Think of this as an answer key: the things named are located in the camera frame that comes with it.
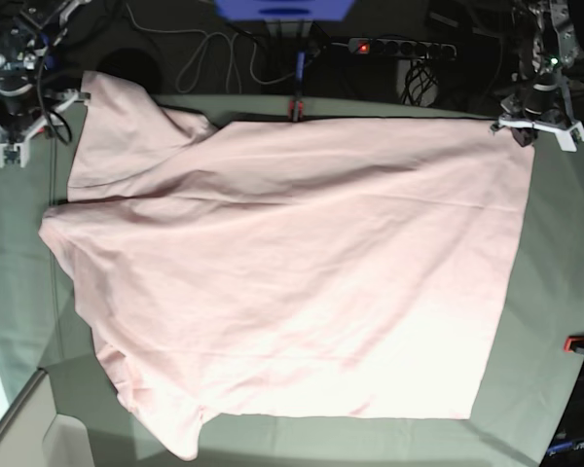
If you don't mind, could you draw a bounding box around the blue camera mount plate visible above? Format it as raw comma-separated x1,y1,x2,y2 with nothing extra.
214,0,354,21

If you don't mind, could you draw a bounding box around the white bin bottom left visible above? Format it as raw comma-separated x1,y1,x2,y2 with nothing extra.
0,370,94,467

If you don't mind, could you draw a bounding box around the black power strip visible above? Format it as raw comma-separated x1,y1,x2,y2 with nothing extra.
347,37,458,61

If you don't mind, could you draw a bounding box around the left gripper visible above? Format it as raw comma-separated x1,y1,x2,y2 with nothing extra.
490,92,584,152

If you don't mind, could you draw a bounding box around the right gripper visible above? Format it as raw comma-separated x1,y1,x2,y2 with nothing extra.
0,90,90,168

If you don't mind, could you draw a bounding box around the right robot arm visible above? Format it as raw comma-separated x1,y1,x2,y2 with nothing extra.
0,1,89,168

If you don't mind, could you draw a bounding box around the red clamp top centre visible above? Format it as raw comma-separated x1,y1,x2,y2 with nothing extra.
288,98,304,123

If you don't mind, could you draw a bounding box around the white coiled cable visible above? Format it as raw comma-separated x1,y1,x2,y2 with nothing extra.
175,31,244,94

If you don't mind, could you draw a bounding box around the pink printed t-shirt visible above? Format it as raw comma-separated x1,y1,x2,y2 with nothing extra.
40,72,534,460

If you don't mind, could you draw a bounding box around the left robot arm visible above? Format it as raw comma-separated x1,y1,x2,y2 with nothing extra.
491,1,584,153

